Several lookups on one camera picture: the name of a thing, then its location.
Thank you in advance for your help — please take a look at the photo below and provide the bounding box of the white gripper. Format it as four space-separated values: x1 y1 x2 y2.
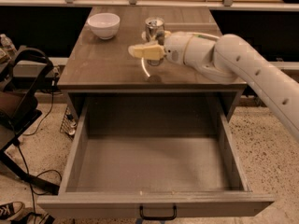
128 31 192 65

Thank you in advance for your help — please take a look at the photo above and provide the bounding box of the redbull can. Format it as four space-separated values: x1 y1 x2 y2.
144 16 165 67

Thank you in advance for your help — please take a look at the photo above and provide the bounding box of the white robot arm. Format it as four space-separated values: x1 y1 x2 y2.
128 32 299 140

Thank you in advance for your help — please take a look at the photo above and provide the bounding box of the white bowl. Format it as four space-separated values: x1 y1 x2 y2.
87 13 121 40

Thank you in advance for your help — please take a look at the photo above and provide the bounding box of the grey cabinet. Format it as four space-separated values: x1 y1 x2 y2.
58 6 246 118

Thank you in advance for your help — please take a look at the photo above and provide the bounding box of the open grey drawer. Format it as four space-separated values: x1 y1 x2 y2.
37 93 274 218

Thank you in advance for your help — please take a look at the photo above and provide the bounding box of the clear plastic bottle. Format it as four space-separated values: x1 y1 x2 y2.
0 34 17 57

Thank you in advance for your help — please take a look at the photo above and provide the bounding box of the black white sneaker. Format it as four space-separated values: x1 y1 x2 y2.
0 202 24 221

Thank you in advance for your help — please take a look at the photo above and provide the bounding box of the black chair frame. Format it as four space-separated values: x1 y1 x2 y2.
0 46 59 195

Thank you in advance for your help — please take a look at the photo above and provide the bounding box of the black drawer handle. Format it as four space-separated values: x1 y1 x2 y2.
139 205 178 221

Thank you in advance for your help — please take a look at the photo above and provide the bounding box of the black floor cable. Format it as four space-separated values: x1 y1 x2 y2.
14 91 63 224

